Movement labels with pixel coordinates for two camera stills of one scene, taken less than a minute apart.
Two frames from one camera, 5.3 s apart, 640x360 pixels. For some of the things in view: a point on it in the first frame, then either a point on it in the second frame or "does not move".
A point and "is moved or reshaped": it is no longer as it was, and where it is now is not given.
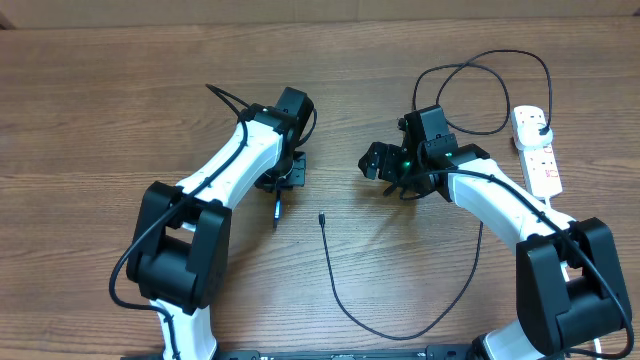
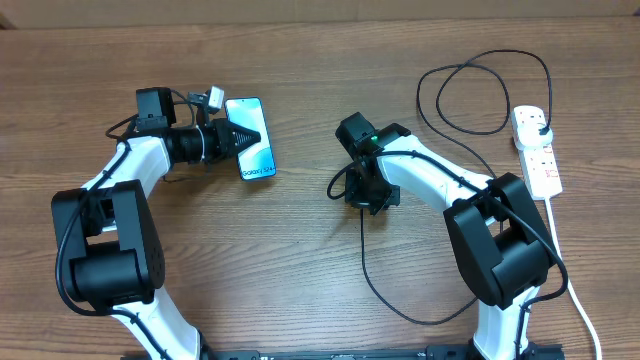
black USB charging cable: x=460 y=67 -> x=436 y=320
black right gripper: x=392 y=157 -> x=359 y=197
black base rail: x=432 y=352 does not move
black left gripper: x=297 y=175 -> x=222 y=129
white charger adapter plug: x=532 y=137 does not move
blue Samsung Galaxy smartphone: x=277 y=210 is moved or reshaped
